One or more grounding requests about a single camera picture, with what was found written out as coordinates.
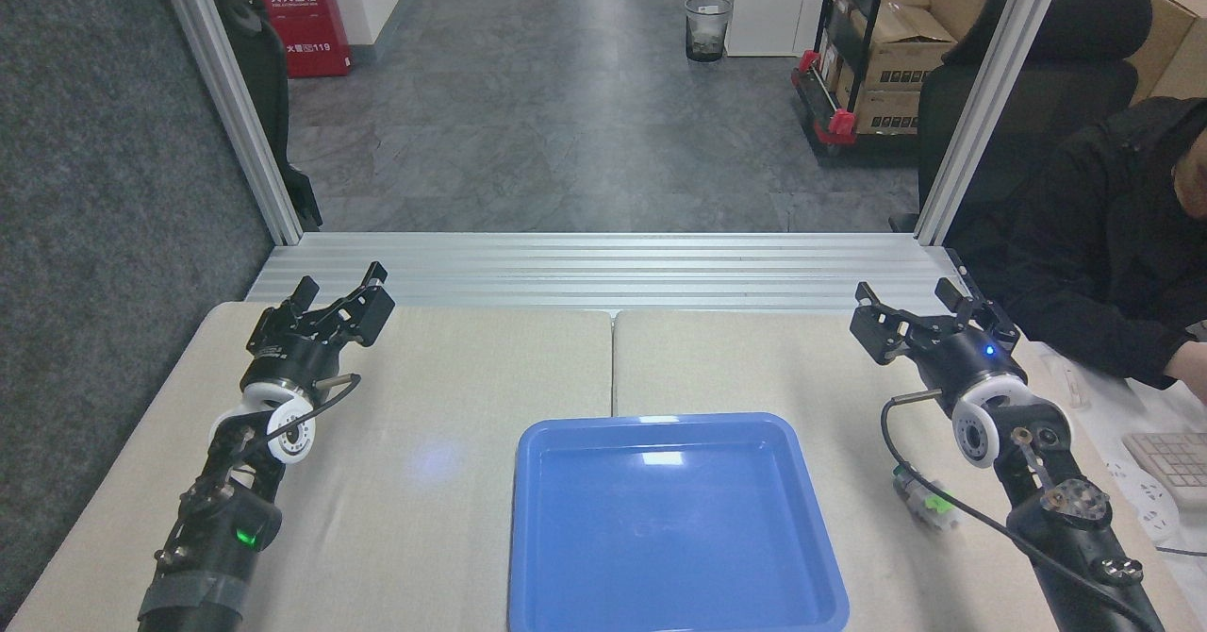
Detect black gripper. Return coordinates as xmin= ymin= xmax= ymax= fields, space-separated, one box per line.
xmin=850 ymin=277 xmax=1030 ymax=406
xmin=242 ymin=262 xmax=396 ymax=398

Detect grey green switch part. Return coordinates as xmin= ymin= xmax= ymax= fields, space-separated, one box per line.
xmin=892 ymin=466 xmax=962 ymax=535

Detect blue plastic tray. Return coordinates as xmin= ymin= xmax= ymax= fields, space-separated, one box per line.
xmin=507 ymin=412 xmax=851 ymax=632

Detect person's hand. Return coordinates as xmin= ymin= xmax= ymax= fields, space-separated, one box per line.
xmin=1164 ymin=339 xmax=1207 ymax=391

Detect person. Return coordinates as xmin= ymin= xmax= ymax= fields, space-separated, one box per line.
xmin=969 ymin=94 xmax=1207 ymax=393

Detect small cardboard box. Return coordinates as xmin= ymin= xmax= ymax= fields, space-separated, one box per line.
xmin=852 ymin=89 xmax=924 ymax=137

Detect black shelf cart red corners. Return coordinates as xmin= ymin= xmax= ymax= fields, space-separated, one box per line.
xmin=789 ymin=0 xmax=931 ymax=158

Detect grey felt partition panel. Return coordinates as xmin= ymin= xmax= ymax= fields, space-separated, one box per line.
xmin=0 ymin=0 xmax=280 ymax=619

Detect black office chair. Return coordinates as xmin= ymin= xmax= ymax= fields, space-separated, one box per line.
xmin=888 ymin=0 xmax=1154 ymax=237

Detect open cardboard box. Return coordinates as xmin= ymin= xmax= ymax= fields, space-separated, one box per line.
xmin=847 ymin=0 xmax=959 ymax=94

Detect white power strip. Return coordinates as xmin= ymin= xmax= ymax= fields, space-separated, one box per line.
xmin=1100 ymin=457 xmax=1185 ymax=547

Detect red fire extinguisher box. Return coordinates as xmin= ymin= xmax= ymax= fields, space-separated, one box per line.
xmin=247 ymin=0 xmax=355 ymax=80

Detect beige keyboard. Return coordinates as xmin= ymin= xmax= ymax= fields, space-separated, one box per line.
xmin=1121 ymin=430 xmax=1207 ymax=512

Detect white cabinet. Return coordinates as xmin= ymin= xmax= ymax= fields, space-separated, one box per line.
xmin=706 ymin=0 xmax=815 ymax=58

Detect black mesh waste bin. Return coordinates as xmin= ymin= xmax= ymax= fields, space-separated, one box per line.
xmin=684 ymin=0 xmax=735 ymax=64

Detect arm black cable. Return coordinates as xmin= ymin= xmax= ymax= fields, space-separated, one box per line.
xmin=880 ymin=388 xmax=1161 ymax=632
xmin=229 ymin=373 xmax=364 ymax=452

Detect silver aluminium post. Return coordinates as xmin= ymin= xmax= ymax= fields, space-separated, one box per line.
xmin=912 ymin=0 xmax=1072 ymax=247
xmin=151 ymin=0 xmax=306 ymax=247

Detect silver aluminium rail platform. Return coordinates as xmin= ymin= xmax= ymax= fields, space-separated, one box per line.
xmin=244 ymin=231 xmax=987 ymax=318

